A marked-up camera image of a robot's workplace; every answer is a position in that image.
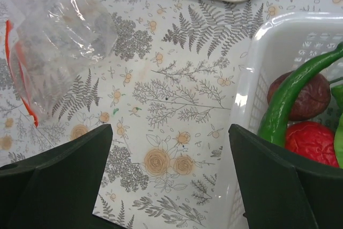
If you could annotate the red wrinkled fruit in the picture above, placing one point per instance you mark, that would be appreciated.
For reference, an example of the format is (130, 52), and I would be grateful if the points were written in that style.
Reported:
(312, 141)

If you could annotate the floral table mat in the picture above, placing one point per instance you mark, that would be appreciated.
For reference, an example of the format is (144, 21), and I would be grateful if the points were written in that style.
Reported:
(168, 105)

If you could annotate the green chili pepper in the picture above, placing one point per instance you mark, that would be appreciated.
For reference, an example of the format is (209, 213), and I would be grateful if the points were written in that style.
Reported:
(273, 125)

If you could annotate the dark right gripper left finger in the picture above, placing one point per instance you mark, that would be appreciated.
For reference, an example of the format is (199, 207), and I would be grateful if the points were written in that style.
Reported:
(56, 188)

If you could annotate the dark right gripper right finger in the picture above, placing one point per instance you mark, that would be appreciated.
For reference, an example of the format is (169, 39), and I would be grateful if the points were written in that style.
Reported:
(281, 189)

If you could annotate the clear orange-zip bag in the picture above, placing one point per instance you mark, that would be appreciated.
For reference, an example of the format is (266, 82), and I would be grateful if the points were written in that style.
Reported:
(48, 43)

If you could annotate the brown passion fruit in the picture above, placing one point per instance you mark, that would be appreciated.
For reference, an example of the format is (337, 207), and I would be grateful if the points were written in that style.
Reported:
(313, 99)

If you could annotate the green lettuce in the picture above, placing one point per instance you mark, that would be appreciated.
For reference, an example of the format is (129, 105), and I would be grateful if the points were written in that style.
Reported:
(337, 94)

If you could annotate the white plastic basket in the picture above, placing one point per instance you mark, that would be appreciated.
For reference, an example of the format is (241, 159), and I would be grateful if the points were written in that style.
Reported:
(280, 45)

